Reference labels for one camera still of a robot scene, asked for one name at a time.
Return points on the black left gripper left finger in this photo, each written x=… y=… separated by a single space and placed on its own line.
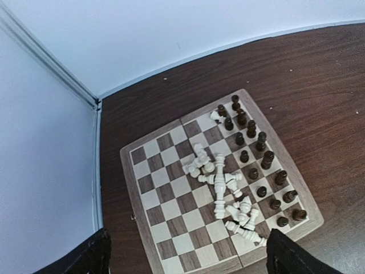
x=91 y=256

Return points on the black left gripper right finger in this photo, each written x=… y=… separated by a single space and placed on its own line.
x=286 y=256

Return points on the white king chess piece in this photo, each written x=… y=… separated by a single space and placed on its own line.
x=219 y=187

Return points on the white bishop chess piece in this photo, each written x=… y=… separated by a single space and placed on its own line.
x=231 y=183

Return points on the wooden chess board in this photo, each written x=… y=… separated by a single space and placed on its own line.
x=175 y=212

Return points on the dark rook corner piece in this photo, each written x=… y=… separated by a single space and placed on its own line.
x=299 y=214

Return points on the dark rook far piece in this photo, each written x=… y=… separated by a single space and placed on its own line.
x=235 y=103

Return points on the white pawn near dark row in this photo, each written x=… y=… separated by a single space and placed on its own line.
x=215 y=116

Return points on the left aluminium corner post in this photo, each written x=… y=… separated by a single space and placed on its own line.
x=16 y=30

